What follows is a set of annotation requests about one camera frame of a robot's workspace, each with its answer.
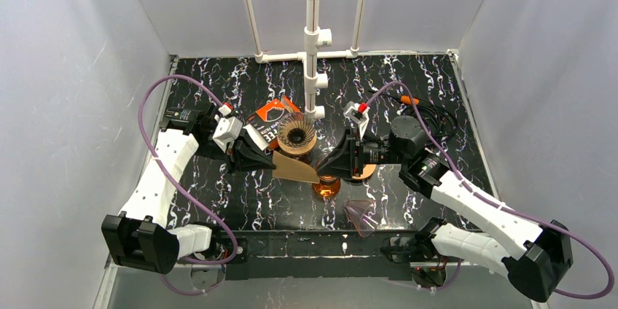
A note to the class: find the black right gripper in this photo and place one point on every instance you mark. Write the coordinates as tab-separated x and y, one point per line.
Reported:
354	154

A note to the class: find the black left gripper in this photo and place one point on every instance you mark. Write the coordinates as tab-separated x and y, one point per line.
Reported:
237	152

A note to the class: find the brown paper coffee filter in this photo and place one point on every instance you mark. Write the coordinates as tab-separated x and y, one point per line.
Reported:
294	170

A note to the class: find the wooden ring dripper holder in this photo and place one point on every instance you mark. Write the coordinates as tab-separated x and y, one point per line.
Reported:
296	141

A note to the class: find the clear glass ribbed dripper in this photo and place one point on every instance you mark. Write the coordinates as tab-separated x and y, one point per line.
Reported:
296	119

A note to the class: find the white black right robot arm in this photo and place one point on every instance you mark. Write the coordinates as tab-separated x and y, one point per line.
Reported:
534	259

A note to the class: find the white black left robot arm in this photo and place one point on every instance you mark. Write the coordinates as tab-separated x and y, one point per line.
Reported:
137	236

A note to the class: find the orange coffee filter box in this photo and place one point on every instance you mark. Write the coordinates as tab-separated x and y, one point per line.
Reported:
267	117

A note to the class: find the pink translucent plastic dripper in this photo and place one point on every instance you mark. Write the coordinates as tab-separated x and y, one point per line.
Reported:
364	215

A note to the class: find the amber glass server pitcher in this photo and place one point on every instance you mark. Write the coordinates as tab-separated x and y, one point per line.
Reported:
328	186

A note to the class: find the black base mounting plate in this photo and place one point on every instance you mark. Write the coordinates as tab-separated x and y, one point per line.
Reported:
334	254

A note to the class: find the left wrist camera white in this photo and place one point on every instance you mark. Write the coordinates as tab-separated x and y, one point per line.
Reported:
228	127

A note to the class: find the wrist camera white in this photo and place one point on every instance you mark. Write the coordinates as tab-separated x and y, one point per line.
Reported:
228	127
357	113

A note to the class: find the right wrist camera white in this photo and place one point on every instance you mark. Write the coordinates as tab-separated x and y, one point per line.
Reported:
357	113

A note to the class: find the white PVC pipe frame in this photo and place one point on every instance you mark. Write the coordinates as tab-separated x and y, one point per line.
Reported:
315	38

